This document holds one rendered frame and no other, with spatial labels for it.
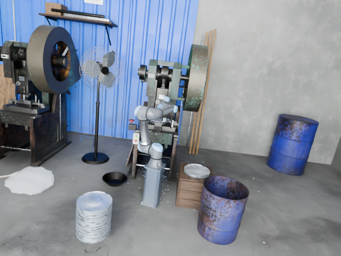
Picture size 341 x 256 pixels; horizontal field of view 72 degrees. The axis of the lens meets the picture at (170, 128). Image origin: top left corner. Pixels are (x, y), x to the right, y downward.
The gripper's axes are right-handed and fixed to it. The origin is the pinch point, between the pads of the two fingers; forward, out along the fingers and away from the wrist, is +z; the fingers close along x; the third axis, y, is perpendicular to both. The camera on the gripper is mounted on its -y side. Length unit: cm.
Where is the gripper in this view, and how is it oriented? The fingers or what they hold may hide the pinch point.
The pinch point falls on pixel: (161, 121)
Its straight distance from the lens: 286.9
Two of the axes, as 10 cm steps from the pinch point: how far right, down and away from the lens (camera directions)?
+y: 9.9, 1.2, 0.5
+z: -1.2, 7.4, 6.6
